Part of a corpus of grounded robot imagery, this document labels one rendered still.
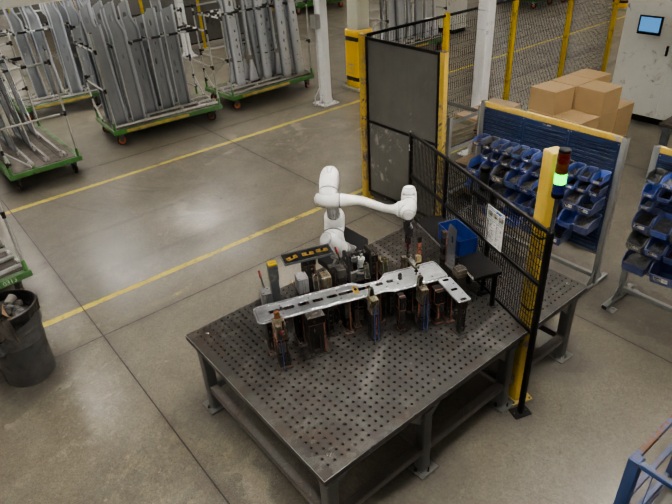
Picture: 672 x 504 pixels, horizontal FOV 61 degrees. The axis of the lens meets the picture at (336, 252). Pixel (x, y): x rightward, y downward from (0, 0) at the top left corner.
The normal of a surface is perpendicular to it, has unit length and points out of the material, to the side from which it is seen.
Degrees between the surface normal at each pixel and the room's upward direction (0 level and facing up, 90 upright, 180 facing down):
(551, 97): 90
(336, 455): 0
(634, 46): 90
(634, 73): 90
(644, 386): 0
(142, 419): 0
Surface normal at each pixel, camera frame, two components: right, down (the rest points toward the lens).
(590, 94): -0.82, 0.34
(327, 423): -0.05, -0.84
